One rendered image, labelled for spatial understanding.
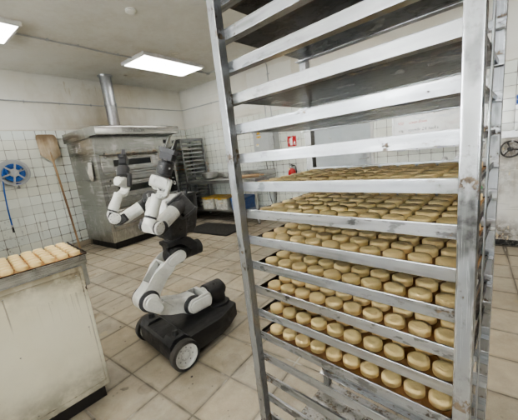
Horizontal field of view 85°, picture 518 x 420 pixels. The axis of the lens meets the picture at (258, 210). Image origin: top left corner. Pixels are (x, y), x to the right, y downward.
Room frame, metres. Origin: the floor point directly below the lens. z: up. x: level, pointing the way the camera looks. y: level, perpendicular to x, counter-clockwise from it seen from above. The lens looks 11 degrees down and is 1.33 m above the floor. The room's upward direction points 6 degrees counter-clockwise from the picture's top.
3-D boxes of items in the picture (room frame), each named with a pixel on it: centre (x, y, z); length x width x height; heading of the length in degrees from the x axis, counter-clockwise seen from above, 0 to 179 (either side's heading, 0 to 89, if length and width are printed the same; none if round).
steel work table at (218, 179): (6.08, 0.54, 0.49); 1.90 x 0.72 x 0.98; 53
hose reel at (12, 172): (4.50, 3.70, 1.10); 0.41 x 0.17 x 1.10; 143
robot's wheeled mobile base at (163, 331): (2.01, 0.60, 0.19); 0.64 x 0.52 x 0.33; 135
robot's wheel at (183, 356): (1.65, 0.58, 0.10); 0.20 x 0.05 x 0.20; 135
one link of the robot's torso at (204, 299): (2.03, 0.57, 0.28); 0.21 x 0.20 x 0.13; 135
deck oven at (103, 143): (5.43, 2.30, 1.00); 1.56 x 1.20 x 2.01; 143
